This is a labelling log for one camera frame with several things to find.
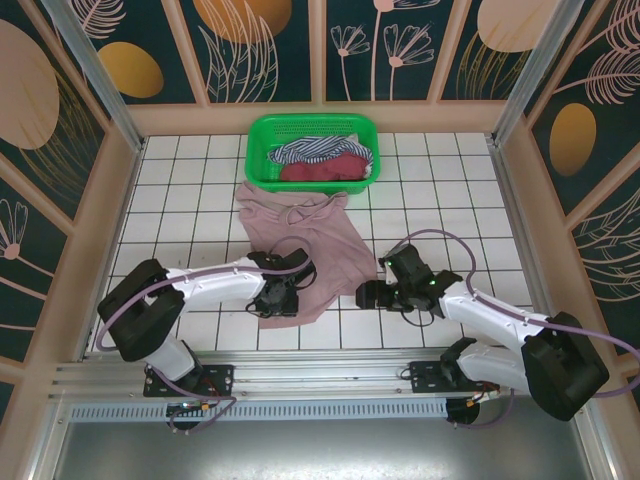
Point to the blue white striped tank top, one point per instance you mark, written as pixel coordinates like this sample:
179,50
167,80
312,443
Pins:
310,147

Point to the red ribbed tank top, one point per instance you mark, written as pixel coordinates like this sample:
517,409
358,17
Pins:
320,170

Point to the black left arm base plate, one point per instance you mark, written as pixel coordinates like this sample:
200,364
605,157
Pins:
222,375

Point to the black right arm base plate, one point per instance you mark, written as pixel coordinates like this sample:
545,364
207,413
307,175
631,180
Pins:
422,377

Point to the aluminium mounting rail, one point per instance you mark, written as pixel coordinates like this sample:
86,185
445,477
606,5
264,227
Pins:
320,375

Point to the grey metal sheet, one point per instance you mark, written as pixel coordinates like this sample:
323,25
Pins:
320,450

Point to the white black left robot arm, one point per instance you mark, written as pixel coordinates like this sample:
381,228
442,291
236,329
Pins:
220,290

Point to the green plastic basket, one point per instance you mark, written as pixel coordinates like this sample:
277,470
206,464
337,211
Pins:
260,150

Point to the pale pink ribbed tank top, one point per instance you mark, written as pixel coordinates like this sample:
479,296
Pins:
330,250

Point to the aluminium corner post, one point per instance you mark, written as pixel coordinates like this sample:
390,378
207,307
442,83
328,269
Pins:
534,75
97,75

